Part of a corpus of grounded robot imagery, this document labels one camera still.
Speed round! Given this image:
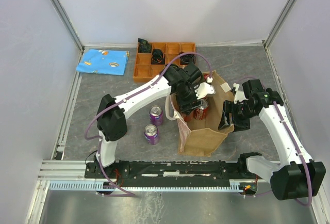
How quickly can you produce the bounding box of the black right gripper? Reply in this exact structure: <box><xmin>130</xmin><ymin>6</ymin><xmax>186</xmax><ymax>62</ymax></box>
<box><xmin>217</xmin><ymin>100</ymin><xmax>256</xmax><ymax>133</ymax></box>

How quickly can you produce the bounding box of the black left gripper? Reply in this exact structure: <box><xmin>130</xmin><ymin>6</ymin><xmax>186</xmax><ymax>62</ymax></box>
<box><xmin>175</xmin><ymin>82</ymin><xmax>204</xmax><ymax>115</ymax></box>

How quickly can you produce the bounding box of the red cola can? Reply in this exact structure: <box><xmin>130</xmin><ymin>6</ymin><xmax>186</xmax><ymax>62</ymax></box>
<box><xmin>194</xmin><ymin>99</ymin><xmax>209</xmax><ymax>120</ymax></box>
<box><xmin>181</xmin><ymin>111</ymin><xmax>194</xmax><ymax>123</ymax></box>

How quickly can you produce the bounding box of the tan canvas tote bag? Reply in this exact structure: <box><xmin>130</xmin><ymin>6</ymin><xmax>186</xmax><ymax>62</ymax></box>
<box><xmin>164</xmin><ymin>71</ymin><xmax>234</xmax><ymax>157</ymax></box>

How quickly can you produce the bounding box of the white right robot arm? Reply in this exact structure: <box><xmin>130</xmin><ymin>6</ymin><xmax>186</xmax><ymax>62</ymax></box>
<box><xmin>218</xmin><ymin>79</ymin><xmax>326</xmax><ymax>204</ymax></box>

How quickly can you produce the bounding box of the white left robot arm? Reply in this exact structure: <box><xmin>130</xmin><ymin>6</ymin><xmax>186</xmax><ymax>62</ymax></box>
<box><xmin>96</xmin><ymin>63</ymin><xmax>204</xmax><ymax>178</ymax></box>

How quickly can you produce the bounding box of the blue yellow rolled tie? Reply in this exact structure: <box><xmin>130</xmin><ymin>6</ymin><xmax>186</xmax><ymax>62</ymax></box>
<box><xmin>164</xmin><ymin>63</ymin><xmax>179</xmax><ymax>70</ymax></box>

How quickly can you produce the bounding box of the purple soda can rear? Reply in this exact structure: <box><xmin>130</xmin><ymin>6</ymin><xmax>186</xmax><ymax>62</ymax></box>
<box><xmin>149</xmin><ymin>105</ymin><xmax>163</xmax><ymax>126</ymax></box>

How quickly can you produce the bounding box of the purple soda can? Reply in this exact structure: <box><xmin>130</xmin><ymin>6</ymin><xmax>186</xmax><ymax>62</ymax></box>
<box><xmin>144</xmin><ymin>124</ymin><xmax>159</xmax><ymax>145</ymax></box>
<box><xmin>149</xmin><ymin>105</ymin><xmax>163</xmax><ymax>126</ymax></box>

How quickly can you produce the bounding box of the black rolled belt right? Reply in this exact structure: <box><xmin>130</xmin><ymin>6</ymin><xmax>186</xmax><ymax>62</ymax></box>
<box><xmin>180</xmin><ymin>54</ymin><xmax>196</xmax><ymax>65</ymax></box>

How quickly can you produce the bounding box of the black rolled belt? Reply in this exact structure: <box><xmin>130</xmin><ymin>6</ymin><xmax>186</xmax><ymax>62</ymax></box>
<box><xmin>180</xmin><ymin>54</ymin><xmax>196</xmax><ymax>65</ymax></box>
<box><xmin>151</xmin><ymin>49</ymin><xmax>165</xmax><ymax>65</ymax></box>

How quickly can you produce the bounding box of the purple soda can front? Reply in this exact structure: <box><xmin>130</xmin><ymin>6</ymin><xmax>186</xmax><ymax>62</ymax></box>
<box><xmin>144</xmin><ymin>124</ymin><xmax>159</xmax><ymax>145</ymax></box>

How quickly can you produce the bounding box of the black rolled belt middle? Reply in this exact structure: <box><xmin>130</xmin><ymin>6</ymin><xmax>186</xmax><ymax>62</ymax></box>
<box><xmin>151</xmin><ymin>49</ymin><xmax>165</xmax><ymax>65</ymax></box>

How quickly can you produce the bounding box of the orange compartment tray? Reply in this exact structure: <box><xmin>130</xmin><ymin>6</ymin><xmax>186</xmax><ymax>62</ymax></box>
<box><xmin>133</xmin><ymin>42</ymin><xmax>196</xmax><ymax>83</ymax></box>

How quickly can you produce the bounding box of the dark patterned tie corner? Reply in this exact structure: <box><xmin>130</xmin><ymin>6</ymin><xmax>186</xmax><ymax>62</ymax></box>
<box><xmin>138</xmin><ymin>38</ymin><xmax>152</xmax><ymax>54</ymax></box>

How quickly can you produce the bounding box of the blue patterned cloth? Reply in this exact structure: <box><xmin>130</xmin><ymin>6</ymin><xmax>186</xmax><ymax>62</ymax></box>
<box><xmin>76</xmin><ymin>49</ymin><xmax>129</xmax><ymax>76</ymax></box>

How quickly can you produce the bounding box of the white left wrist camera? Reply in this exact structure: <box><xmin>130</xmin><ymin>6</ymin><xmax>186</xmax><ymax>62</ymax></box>
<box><xmin>193</xmin><ymin>76</ymin><xmax>216</xmax><ymax>99</ymax></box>

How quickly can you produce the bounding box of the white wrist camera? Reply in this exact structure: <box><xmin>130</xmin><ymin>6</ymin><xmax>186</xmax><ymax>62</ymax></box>
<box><xmin>231</xmin><ymin>83</ymin><xmax>247</xmax><ymax>104</ymax></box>
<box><xmin>193</xmin><ymin>76</ymin><xmax>216</xmax><ymax>99</ymax></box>

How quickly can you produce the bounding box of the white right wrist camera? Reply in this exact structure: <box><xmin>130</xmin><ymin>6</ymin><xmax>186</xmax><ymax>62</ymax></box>
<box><xmin>231</xmin><ymin>83</ymin><xmax>247</xmax><ymax>104</ymax></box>

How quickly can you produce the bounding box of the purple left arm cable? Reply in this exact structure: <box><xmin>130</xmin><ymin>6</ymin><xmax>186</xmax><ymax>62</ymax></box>
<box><xmin>85</xmin><ymin>51</ymin><xmax>214</xmax><ymax>198</ymax></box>

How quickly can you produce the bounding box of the light blue cable duct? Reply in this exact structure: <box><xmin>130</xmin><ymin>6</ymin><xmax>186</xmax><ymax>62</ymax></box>
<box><xmin>48</xmin><ymin>180</ymin><xmax>252</xmax><ymax>193</ymax></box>

